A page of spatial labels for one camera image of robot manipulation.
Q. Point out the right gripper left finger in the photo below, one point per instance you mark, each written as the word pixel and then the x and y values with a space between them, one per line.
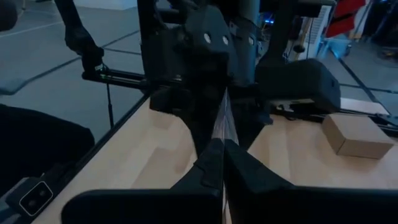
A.
pixel 186 202

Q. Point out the white ribbed panel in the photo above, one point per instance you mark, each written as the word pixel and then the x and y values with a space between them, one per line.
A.
pixel 317 31

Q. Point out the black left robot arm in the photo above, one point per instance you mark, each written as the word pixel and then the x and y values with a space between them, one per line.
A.
pixel 298 81

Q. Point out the clear plastic zip bag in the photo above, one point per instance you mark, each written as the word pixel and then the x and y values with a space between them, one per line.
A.
pixel 223 124

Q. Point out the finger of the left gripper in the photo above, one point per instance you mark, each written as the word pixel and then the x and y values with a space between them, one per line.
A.
pixel 199 118
pixel 248 115

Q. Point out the small cardboard box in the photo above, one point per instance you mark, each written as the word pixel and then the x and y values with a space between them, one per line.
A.
pixel 354 133

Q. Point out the black padded chair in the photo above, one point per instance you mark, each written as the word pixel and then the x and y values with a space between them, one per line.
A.
pixel 37 149

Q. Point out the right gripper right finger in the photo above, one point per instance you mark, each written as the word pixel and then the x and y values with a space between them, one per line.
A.
pixel 264 202

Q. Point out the red angular object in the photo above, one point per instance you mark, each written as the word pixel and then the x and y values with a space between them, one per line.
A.
pixel 342 12

